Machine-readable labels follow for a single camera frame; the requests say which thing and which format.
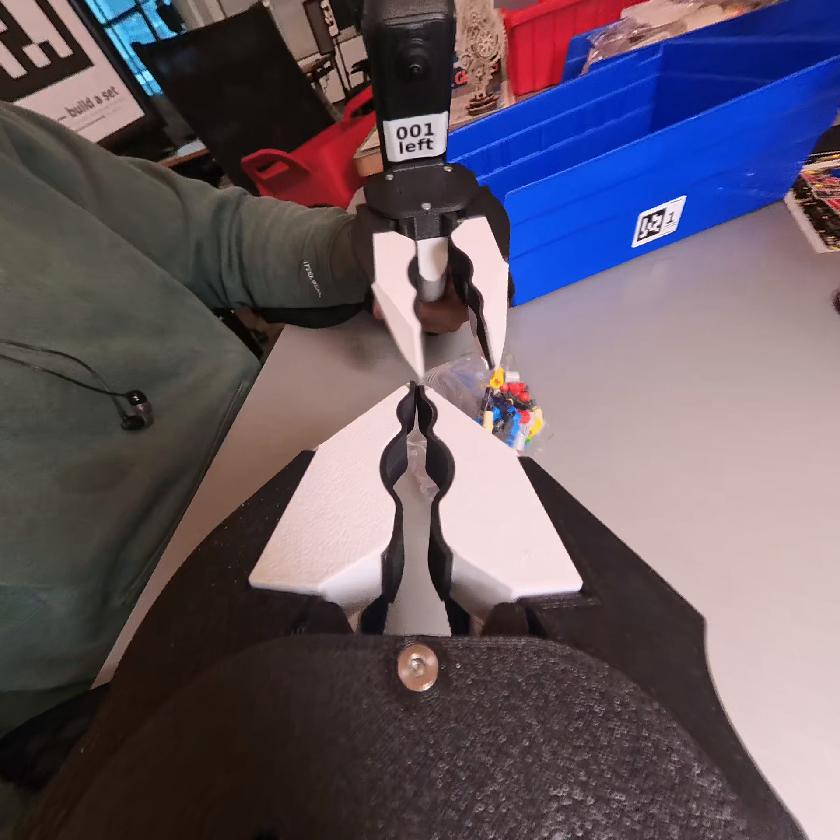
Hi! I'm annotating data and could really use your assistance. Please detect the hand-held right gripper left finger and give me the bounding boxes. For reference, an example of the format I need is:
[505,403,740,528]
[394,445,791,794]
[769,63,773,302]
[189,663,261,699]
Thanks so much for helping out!
[249,384,419,634]

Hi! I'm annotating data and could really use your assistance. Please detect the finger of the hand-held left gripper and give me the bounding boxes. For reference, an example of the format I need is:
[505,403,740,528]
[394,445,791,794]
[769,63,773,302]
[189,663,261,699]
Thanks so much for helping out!
[448,218,511,371]
[371,230,429,382]

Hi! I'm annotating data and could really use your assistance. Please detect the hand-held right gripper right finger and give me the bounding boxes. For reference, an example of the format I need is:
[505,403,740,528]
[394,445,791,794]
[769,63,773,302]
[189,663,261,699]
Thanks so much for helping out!
[416,387,585,635]

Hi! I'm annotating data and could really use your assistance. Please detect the clear bag of small lego pieces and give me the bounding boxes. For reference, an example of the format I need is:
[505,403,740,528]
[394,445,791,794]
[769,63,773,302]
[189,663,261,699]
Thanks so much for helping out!
[403,353,552,493]

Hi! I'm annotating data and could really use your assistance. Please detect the blue bin with tag label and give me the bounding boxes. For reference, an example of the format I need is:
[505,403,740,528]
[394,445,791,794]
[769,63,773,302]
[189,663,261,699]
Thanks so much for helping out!
[505,56,840,308]

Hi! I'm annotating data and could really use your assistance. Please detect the large clear bag lego parts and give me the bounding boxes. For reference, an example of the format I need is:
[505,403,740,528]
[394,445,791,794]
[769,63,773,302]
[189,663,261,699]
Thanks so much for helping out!
[587,16,657,63]

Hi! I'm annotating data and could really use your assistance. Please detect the person's left hand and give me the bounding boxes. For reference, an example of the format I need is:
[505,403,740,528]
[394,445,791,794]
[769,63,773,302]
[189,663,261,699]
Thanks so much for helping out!
[371,289,470,337]

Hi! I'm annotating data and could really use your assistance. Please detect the ornate wooden model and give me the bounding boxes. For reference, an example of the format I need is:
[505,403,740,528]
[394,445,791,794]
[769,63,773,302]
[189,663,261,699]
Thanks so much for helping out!
[453,0,509,116]

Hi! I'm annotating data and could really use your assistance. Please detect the red plastic bin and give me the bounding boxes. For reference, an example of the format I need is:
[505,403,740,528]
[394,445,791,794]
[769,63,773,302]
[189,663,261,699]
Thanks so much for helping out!
[502,0,641,98]

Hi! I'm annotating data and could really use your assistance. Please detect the black office chair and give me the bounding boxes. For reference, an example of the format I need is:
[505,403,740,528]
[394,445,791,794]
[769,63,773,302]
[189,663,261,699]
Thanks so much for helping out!
[131,3,336,191]

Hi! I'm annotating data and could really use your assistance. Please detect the person's green hoodie torso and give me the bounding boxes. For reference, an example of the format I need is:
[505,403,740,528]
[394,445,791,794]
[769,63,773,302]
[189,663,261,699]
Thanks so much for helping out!
[0,101,263,742]

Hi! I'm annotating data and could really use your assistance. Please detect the holographic sticker sheet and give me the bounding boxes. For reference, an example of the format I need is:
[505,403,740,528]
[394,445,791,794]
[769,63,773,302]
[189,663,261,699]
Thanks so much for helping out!
[784,152,840,253]

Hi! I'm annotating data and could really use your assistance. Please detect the fiducial marker sign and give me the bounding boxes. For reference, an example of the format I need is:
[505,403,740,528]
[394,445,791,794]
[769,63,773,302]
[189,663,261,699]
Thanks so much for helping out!
[0,0,148,144]

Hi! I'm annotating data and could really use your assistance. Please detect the red case with handle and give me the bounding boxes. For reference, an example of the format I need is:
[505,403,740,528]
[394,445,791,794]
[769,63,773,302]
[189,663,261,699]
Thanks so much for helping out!
[241,88,388,210]

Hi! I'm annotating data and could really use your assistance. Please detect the black earphone with cable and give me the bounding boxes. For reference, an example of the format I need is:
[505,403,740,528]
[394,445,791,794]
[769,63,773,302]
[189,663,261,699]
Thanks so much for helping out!
[0,338,155,432]

